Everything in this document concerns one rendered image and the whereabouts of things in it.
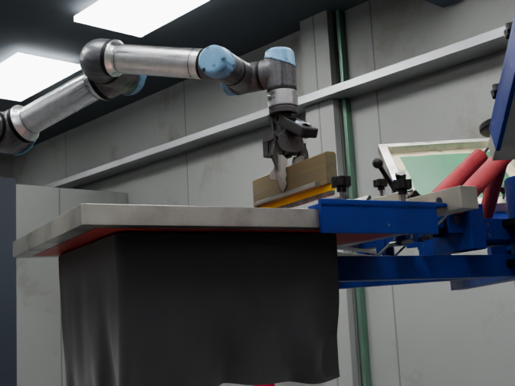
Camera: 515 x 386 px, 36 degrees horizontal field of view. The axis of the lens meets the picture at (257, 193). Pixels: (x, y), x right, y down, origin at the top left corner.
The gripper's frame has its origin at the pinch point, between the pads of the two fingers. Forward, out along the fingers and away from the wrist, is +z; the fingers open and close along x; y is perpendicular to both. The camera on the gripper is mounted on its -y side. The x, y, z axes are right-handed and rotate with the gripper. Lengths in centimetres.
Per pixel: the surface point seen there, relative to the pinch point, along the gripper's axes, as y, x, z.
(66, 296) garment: 15, 51, 24
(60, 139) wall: 784, -144, -202
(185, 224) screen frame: -29, 41, 14
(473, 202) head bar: -34.1, -25.4, 8.5
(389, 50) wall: 290, -266, -165
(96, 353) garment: -6, 51, 36
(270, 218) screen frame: -29.2, 22.9, 12.2
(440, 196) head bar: -27.7, -21.8, 6.2
